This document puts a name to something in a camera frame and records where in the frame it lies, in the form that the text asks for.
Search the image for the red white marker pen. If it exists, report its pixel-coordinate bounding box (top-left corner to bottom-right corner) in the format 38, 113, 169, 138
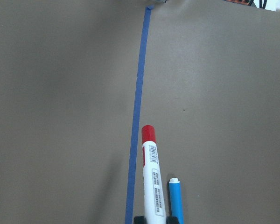
141, 125, 167, 224

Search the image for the blue highlighter pen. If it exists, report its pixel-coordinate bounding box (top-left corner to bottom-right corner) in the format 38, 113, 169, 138
168, 177, 184, 224

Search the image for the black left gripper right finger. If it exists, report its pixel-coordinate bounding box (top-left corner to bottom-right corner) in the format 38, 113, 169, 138
166, 216, 179, 224

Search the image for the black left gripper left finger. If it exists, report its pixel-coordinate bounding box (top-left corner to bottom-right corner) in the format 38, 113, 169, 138
133, 216, 146, 224

